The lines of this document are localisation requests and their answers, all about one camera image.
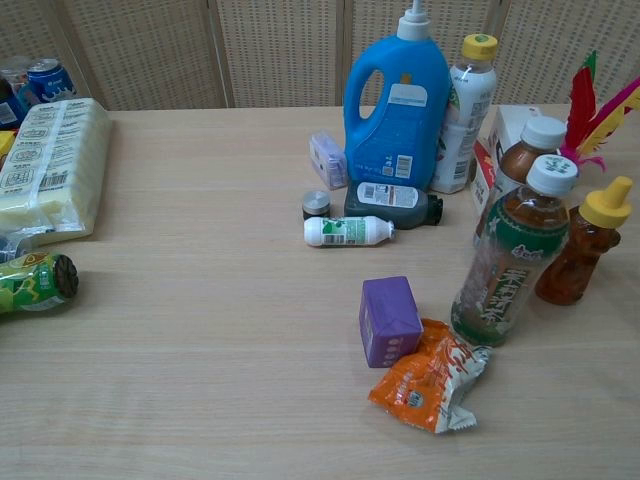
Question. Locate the yellow biscuit pack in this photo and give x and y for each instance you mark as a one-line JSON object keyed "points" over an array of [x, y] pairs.
{"points": [[5, 147]]}

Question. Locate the dark grey squeeze bottle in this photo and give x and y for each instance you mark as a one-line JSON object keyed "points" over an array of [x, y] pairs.
{"points": [[385, 205]]}

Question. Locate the green-label tea bottle white cap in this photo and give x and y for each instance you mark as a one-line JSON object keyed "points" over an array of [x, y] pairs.
{"points": [[505, 265]]}

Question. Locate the green chips tube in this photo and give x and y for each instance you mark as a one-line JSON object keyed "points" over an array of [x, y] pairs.
{"points": [[35, 280]]}

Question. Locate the colourful feather shuttlecock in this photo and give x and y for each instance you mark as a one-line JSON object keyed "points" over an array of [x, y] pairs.
{"points": [[582, 107]]}

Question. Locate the small lavender tissue pack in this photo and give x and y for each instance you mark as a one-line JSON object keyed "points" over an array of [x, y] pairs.
{"points": [[327, 157]]}

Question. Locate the clear plastic cup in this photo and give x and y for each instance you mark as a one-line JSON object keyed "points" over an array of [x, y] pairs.
{"points": [[12, 65]]}

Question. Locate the pale yellow tissue pack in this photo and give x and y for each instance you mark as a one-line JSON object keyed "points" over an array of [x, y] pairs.
{"points": [[55, 160]]}

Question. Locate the brown tea bottle white cap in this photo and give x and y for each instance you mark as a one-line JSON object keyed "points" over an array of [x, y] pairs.
{"points": [[520, 162]]}

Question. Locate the wicker folding screen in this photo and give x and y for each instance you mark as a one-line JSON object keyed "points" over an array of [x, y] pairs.
{"points": [[280, 50]]}

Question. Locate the white and red carton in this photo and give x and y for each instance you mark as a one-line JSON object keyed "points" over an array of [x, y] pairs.
{"points": [[505, 125]]}

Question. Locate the honey bear bottle yellow cap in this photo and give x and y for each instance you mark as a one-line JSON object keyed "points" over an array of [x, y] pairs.
{"points": [[585, 250]]}

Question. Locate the small white bottle green print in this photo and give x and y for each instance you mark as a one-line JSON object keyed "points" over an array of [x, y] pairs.
{"points": [[345, 231]]}

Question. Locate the orange snack packet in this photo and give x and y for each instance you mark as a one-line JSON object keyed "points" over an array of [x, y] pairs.
{"points": [[430, 385]]}

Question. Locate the dark bottle with blue label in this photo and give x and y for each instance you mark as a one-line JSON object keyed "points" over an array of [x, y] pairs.
{"points": [[9, 102]]}

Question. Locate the small jar with silver lid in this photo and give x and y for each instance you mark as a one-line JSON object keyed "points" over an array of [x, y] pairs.
{"points": [[316, 204]]}

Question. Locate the purple box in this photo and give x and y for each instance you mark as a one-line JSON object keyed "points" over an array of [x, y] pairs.
{"points": [[387, 320]]}

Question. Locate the white bottle with yellow cap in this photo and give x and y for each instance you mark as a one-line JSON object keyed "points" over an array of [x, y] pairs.
{"points": [[472, 105]]}

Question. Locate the blue detergent jug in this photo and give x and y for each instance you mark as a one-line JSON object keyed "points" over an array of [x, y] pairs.
{"points": [[400, 135]]}

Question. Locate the blue drink can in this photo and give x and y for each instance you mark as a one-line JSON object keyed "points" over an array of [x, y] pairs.
{"points": [[50, 82]]}

